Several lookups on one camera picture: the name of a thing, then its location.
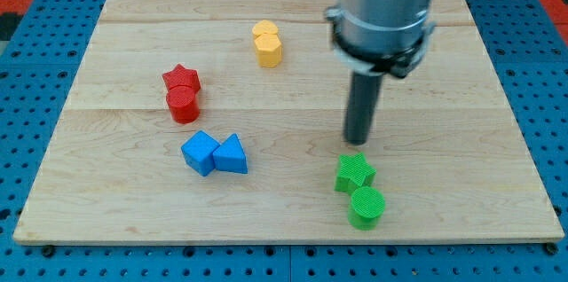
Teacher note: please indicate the red star block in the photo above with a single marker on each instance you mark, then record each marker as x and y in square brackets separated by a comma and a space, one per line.
[182, 76]

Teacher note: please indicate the green star block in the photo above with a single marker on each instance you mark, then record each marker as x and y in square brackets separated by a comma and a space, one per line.
[353, 172]

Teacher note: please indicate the red cylinder block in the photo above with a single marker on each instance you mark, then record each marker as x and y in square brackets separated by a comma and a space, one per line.
[183, 104]

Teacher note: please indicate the light wooden board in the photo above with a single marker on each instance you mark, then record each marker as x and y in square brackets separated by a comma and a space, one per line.
[449, 156]

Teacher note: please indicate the green cylinder block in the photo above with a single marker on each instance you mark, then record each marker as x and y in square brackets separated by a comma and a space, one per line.
[366, 208]

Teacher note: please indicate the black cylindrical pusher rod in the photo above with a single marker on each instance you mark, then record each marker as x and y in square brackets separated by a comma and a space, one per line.
[361, 105]

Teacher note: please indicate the blue triangle block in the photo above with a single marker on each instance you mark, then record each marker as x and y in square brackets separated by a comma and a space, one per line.
[230, 156]

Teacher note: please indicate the blue cube block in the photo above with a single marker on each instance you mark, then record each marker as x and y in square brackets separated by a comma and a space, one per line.
[198, 152]

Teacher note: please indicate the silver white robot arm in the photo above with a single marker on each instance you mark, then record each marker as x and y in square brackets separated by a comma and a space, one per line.
[378, 37]

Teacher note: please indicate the yellow hexagon block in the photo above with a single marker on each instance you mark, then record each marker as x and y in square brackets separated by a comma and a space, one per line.
[269, 50]

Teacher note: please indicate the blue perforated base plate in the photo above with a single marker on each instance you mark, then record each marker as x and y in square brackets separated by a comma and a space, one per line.
[39, 64]

